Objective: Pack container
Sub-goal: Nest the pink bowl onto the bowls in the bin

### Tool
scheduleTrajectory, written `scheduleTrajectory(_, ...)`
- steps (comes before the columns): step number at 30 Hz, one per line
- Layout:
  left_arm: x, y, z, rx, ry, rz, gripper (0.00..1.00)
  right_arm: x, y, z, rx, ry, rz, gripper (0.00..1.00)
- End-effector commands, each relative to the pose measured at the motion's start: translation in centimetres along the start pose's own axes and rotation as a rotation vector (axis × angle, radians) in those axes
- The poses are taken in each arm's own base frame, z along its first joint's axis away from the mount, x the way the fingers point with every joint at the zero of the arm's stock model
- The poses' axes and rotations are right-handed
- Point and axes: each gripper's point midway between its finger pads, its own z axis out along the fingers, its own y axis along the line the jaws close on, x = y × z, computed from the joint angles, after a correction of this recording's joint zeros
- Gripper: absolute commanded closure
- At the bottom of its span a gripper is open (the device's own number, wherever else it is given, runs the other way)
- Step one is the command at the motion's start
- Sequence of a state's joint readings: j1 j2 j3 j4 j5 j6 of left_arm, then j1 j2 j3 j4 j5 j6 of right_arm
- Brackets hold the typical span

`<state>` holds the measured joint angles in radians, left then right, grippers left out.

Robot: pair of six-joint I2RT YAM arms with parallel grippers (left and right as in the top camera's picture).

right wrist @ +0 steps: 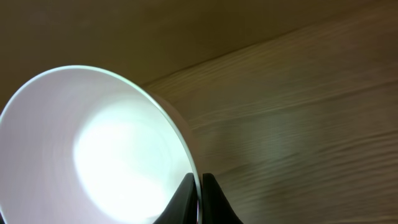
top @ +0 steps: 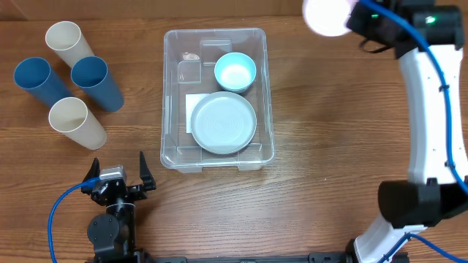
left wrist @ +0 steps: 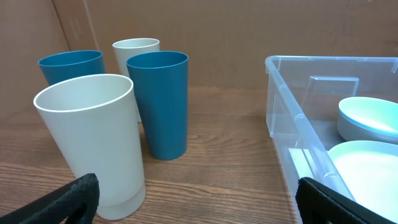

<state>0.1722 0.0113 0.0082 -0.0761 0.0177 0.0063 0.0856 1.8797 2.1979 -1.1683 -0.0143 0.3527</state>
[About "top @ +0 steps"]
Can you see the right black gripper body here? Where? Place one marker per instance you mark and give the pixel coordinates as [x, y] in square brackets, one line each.
[362, 21]

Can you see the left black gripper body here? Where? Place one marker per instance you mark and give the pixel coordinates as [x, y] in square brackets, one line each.
[136, 193]

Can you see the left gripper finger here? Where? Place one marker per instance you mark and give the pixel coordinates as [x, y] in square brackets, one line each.
[94, 170]
[145, 174]

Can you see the pink bowl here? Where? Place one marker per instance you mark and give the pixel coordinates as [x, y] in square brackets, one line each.
[328, 18]

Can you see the beige cup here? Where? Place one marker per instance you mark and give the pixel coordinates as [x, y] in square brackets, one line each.
[71, 117]
[66, 39]

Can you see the grey plate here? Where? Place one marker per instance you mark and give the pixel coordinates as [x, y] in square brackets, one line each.
[223, 123]

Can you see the blue cup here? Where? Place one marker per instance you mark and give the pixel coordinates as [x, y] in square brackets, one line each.
[36, 76]
[93, 76]

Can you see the light blue bowl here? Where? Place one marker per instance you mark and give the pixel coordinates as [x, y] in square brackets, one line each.
[235, 72]

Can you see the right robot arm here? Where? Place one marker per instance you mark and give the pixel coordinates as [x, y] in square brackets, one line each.
[428, 42]

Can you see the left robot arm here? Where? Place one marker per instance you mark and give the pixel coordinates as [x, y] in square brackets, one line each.
[113, 233]

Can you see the white paper label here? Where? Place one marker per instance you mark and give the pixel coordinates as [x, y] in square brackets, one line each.
[191, 101]

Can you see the clear plastic storage bin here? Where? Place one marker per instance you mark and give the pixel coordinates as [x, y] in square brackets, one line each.
[189, 60]

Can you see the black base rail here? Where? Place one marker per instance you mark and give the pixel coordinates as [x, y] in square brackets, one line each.
[321, 257]

